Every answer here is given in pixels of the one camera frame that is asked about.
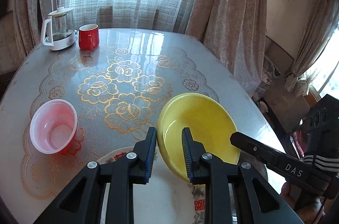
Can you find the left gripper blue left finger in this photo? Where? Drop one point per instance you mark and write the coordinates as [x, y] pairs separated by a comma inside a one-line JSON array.
[[150, 154]]

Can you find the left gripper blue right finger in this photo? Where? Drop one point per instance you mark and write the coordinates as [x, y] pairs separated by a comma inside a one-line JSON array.
[[189, 151]]

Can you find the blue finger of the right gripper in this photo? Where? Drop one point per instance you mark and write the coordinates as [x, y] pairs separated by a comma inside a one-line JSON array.
[[263, 153]]

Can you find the yellow plastic bowl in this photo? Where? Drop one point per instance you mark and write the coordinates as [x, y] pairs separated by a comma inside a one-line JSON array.
[[208, 122]]

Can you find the white patterned deep plate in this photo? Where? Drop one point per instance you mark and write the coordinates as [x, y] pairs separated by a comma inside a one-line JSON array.
[[167, 198]]

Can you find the red plastic bowl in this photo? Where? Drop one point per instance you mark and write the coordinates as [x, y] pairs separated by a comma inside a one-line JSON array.
[[53, 126]]

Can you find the stainless steel bowl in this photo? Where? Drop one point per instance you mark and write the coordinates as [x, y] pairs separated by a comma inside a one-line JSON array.
[[251, 192]]

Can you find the right hand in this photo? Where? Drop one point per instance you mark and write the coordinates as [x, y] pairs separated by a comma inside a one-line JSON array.
[[308, 208]]

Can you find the lace table mat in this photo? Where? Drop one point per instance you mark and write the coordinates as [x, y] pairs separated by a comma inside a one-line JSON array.
[[118, 92]]

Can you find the red mug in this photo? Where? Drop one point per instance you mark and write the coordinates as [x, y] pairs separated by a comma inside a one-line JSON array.
[[88, 37]]

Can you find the right brown curtain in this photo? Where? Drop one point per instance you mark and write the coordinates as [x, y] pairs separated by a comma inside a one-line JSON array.
[[234, 31]]

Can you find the white glass kettle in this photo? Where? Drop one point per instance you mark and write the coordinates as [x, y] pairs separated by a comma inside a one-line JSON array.
[[55, 32]]

